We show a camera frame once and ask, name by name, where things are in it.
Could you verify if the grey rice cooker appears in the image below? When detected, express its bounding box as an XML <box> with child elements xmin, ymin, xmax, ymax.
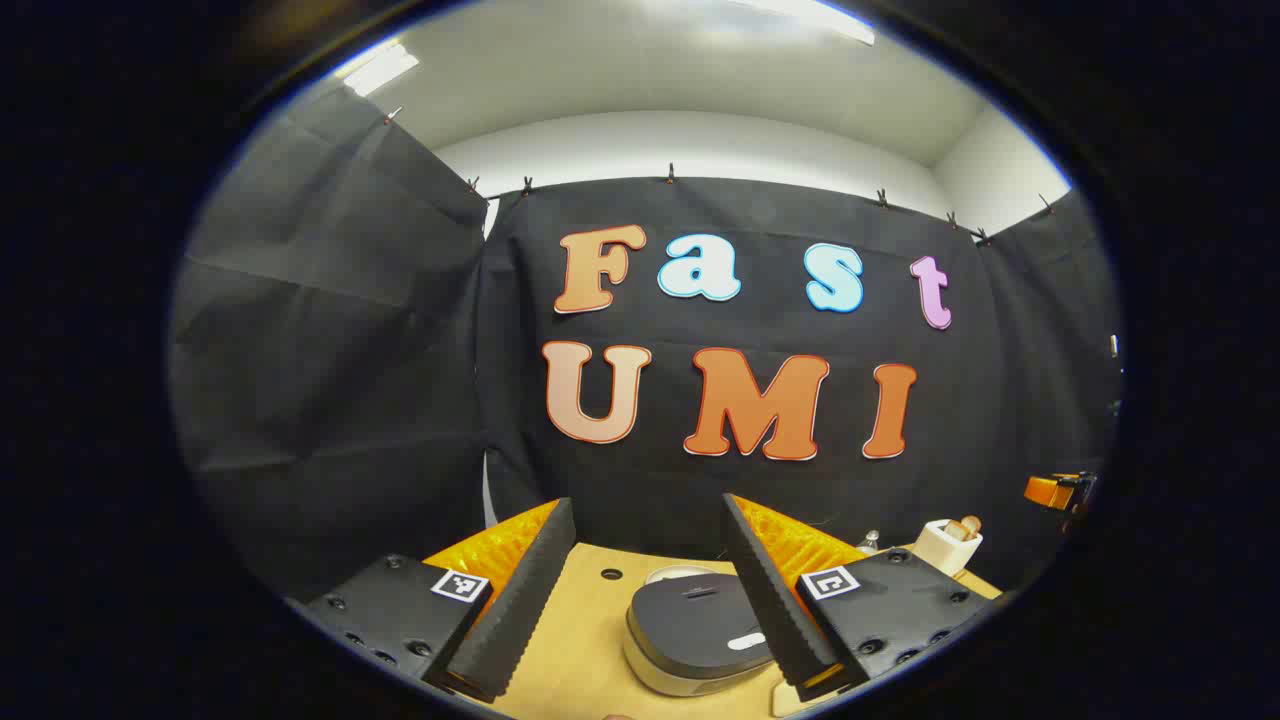
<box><xmin>622</xmin><ymin>565</ymin><xmax>793</xmax><ymax>698</ymax></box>

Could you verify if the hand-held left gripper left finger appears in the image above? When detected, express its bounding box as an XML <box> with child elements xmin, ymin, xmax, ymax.
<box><xmin>285</xmin><ymin>497</ymin><xmax>578</xmax><ymax>704</ymax></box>

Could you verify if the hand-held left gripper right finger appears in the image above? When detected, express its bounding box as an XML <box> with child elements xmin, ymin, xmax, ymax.
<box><xmin>720</xmin><ymin>492</ymin><xmax>1001</xmax><ymax>703</ymax></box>

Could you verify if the black backdrop cloth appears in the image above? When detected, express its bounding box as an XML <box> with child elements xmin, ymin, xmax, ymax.
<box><xmin>168</xmin><ymin>82</ymin><xmax>1121</xmax><ymax>601</ymax></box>

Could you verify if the ceiling light panel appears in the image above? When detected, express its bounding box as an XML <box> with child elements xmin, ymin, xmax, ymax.
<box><xmin>343</xmin><ymin>42</ymin><xmax>421</xmax><ymax>98</ymax></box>

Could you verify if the white toaster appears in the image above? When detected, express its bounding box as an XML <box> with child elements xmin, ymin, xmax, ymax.
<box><xmin>912</xmin><ymin>518</ymin><xmax>984</xmax><ymax>578</ymax></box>

